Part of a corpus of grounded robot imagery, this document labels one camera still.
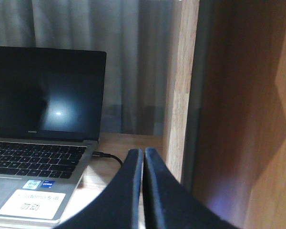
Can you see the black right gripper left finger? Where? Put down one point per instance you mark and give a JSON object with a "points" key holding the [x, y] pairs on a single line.
{"points": [[117, 207]]}

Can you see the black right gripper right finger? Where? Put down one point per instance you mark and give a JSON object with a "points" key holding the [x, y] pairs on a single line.
{"points": [[167, 205]]}

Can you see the white right laptop sticker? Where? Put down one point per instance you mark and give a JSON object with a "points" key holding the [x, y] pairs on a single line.
{"points": [[32, 204]]}

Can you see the silver laptop computer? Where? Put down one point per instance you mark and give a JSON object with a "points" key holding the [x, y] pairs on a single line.
{"points": [[50, 120]]}

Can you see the grey curtain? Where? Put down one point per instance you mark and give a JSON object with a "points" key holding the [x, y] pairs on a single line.
{"points": [[135, 34]]}

